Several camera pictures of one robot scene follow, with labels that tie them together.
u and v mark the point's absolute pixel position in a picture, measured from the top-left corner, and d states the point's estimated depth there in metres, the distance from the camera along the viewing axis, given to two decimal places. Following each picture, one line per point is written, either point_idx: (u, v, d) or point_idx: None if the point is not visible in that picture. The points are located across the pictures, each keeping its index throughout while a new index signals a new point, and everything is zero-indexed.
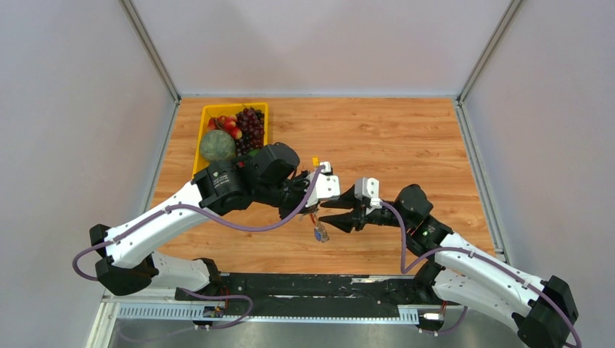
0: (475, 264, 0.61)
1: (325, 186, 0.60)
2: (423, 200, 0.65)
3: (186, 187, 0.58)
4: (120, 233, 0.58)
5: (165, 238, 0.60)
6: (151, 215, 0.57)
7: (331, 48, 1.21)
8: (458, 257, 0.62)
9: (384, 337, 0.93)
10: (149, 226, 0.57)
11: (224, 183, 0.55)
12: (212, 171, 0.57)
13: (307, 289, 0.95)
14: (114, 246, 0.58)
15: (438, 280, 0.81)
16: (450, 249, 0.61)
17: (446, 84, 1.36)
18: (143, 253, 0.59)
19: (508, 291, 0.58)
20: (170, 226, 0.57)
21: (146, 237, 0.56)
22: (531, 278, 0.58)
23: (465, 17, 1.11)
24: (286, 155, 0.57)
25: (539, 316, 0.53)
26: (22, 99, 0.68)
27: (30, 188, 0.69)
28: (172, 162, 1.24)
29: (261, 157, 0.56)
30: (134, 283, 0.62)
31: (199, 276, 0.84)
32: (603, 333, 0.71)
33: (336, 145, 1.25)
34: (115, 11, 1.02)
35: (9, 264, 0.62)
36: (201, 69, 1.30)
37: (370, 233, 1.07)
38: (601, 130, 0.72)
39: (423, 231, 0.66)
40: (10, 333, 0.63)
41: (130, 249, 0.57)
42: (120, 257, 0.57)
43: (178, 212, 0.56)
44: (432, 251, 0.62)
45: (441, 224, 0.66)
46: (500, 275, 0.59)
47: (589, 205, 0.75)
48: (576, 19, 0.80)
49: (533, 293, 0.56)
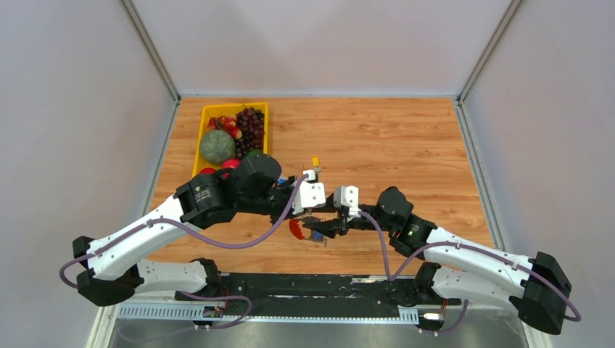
0: (463, 254, 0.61)
1: (310, 195, 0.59)
2: (402, 201, 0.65)
3: (168, 201, 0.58)
4: (102, 246, 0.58)
5: (148, 251, 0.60)
6: (132, 229, 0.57)
7: (330, 48, 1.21)
8: (446, 251, 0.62)
9: (384, 337, 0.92)
10: (130, 240, 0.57)
11: (205, 199, 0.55)
12: (194, 185, 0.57)
13: (307, 289, 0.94)
14: (96, 258, 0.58)
15: (436, 279, 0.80)
16: (436, 245, 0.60)
17: (447, 83, 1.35)
18: (125, 266, 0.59)
19: (500, 275, 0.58)
20: (151, 241, 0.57)
21: (128, 250, 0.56)
22: (519, 258, 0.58)
23: (465, 17, 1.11)
24: (266, 167, 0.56)
25: (534, 295, 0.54)
26: (22, 100, 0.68)
27: (30, 188, 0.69)
28: (172, 162, 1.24)
29: (241, 170, 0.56)
30: (117, 293, 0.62)
31: (194, 279, 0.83)
32: (603, 333, 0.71)
33: (336, 145, 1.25)
34: (116, 11, 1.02)
35: (9, 264, 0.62)
36: (200, 68, 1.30)
37: (371, 233, 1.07)
38: (602, 130, 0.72)
39: (409, 232, 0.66)
40: (11, 334, 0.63)
41: (111, 262, 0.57)
42: (101, 270, 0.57)
43: (160, 227, 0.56)
44: (422, 249, 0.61)
45: (424, 220, 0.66)
46: (489, 262, 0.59)
47: (589, 204, 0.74)
48: (577, 19, 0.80)
49: (523, 273, 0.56)
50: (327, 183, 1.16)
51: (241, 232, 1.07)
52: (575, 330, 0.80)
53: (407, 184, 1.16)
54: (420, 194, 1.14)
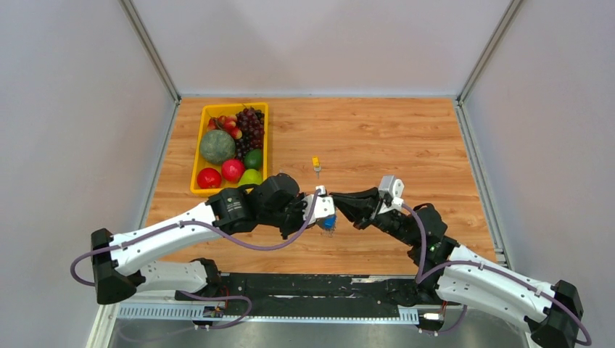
0: (486, 275, 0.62)
1: (322, 206, 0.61)
2: (438, 220, 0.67)
3: (200, 206, 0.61)
4: (128, 239, 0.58)
5: (168, 251, 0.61)
6: (165, 226, 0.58)
7: (330, 48, 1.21)
8: (469, 270, 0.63)
9: (384, 337, 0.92)
10: (159, 237, 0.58)
11: (233, 210, 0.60)
12: (227, 196, 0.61)
13: (306, 289, 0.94)
14: (120, 251, 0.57)
15: (442, 283, 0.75)
16: (458, 262, 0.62)
17: (447, 83, 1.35)
18: (144, 262, 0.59)
19: (522, 300, 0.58)
20: (181, 239, 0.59)
21: (157, 246, 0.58)
22: (542, 285, 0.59)
23: (465, 17, 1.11)
24: (289, 186, 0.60)
25: (556, 323, 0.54)
26: (22, 99, 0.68)
27: (30, 186, 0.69)
28: (172, 162, 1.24)
29: (265, 188, 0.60)
30: (124, 292, 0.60)
31: (194, 279, 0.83)
32: (607, 334, 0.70)
33: (336, 145, 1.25)
34: (116, 11, 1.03)
35: (9, 264, 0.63)
36: (201, 68, 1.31)
37: (369, 233, 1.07)
38: (602, 129, 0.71)
39: (431, 248, 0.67)
40: (11, 333, 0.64)
41: (138, 256, 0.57)
42: (125, 262, 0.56)
43: (191, 228, 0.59)
44: (444, 265, 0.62)
45: (447, 238, 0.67)
46: (511, 286, 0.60)
47: (589, 204, 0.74)
48: (576, 19, 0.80)
49: (546, 301, 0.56)
50: (328, 184, 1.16)
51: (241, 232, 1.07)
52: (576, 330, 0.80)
53: (407, 184, 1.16)
54: (420, 194, 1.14)
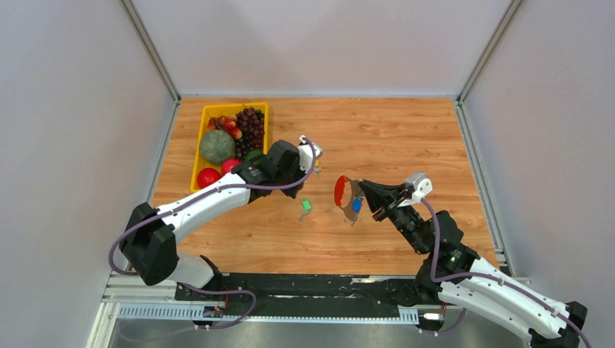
0: (505, 291, 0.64)
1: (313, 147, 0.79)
2: (454, 228, 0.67)
3: (228, 176, 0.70)
4: (175, 206, 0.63)
5: (207, 217, 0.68)
6: (206, 192, 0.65)
7: (330, 48, 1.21)
8: (489, 285, 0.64)
9: (384, 337, 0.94)
10: (203, 202, 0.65)
11: (258, 174, 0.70)
12: (246, 165, 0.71)
13: (306, 288, 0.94)
14: (172, 216, 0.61)
15: (446, 286, 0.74)
16: (484, 277, 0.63)
17: (446, 83, 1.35)
18: (191, 227, 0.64)
19: (539, 319, 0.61)
20: (222, 201, 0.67)
21: (204, 209, 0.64)
22: (559, 305, 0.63)
23: (465, 17, 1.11)
24: (291, 147, 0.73)
25: (569, 344, 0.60)
26: (21, 98, 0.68)
27: (30, 186, 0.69)
28: (172, 162, 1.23)
29: (274, 152, 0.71)
30: (171, 264, 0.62)
31: (205, 268, 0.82)
32: (607, 334, 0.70)
33: (336, 145, 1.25)
34: (116, 11, 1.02)
35: (9, 264, 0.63)
36: (200, 68, 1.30)
37: (369, 232, 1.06)
38: (602, 129, 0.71)
39: (452, 258, 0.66)
40: (11, 333, 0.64)
41: (189, 219, 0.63)
42: (179, 225, 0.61)
43: (228, 191, 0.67)
44: (467, 275, 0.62)
45: (468, 249, 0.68)
46: (529, 303, 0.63)
47: (590, 204, 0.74)
48: (576, 19, 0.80)
49: (562, 321, 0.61)
50: (328, 184, 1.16)
51: (241, 232, 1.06)
52: None
53: None
54: None
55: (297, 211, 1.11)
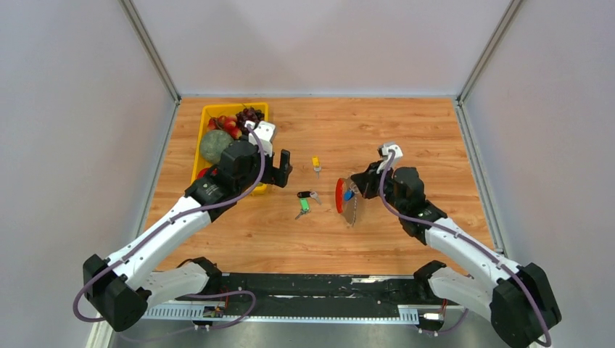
0: (458, 243, 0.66)
1: (264, 130, 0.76)
2: (415, 177, 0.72)
3: (182, 201, 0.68)
4: (126, 253, 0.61)
5: (165, 253, 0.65)
6: (158, 227, 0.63)
7: (330, 48, 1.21)
8: (444, 236, 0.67)
9: (384, 336, 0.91)
10: (154, 241, 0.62)
11: (213, 191, 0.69)
12: (201, 183, 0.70)
13: (306, 289, 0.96)
14: (123, 265, 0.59)
15: (434, 275, 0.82)
16: (439, 225, 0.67)
17: (446, 84, 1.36)
18: (149, 268, 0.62)
19: (483, 270, 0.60)
20: (176, 234, 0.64)
21: (157, 249, 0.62)
22: (509, 262, 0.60)
23: (464, 18, 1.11)
24: (239, 151, 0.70)
25: (503, 292, 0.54)
26: (21, 98, 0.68)
27: (30, 185, 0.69)
28: (172, 162, 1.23)
29: (224, 163, 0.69)
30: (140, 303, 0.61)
31: (196, 277, 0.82)
32: (608, 333, 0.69)
33: (336, 145, 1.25)
34: (116, 11, 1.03)
35: (9, 265, 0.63)
36: (201, 68, 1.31)
37: (370, 233, 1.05)
38: (602, 129, 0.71)
39: (420, 213, 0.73)
40: (11, 333, 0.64)
41: (142, 263, 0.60)
42: (133, 273, 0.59)
43: (183, 220, 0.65)
44: (426, 222, 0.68)
45: (437, 209, 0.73)
46: (477, 255, 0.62)
47: (590, 203, 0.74)
48: (576, 19, 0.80)
49: (505, 273, 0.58)
50: (328, 183, 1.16)
51: (241, 231, 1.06)
52: (576, 330, 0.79)
53: None
54: None
55: (297, 211, 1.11)
